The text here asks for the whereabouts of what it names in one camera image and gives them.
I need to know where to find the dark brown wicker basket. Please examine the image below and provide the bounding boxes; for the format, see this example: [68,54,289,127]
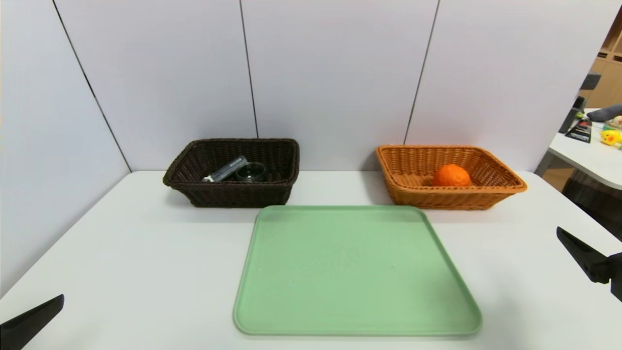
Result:
[162,138,301,208]

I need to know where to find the orange fruit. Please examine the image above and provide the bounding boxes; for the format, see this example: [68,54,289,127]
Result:
[432,164,472,187]

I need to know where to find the white side table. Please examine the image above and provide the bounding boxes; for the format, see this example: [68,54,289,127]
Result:
[535,108,622,190]

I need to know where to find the dark woven chair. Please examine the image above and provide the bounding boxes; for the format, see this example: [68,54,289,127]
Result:
[562,168,622,241]

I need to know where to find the orange wicker basket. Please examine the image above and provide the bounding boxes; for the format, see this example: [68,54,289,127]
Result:
[376,144,529,210]

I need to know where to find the black printed card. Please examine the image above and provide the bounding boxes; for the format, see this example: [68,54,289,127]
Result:
[565,119,592,143]

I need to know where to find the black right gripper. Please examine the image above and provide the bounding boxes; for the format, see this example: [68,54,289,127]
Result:
[556,226,622,302]

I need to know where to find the wooden shelf unit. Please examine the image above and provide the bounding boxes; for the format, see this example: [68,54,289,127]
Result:
[581,10,622,108]

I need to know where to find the glass jar with dark lid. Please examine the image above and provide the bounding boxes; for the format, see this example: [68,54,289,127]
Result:
[235,162,267,183]

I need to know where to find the light green plastic tray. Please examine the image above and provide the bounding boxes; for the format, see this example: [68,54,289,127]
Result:
[232,205,484,337]

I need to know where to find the white peeler with grey handle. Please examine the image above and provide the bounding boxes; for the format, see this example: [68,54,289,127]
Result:
[202,156,249,183]

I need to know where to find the black upright box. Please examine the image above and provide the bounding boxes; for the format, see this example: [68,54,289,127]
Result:
[559,96,586,134]

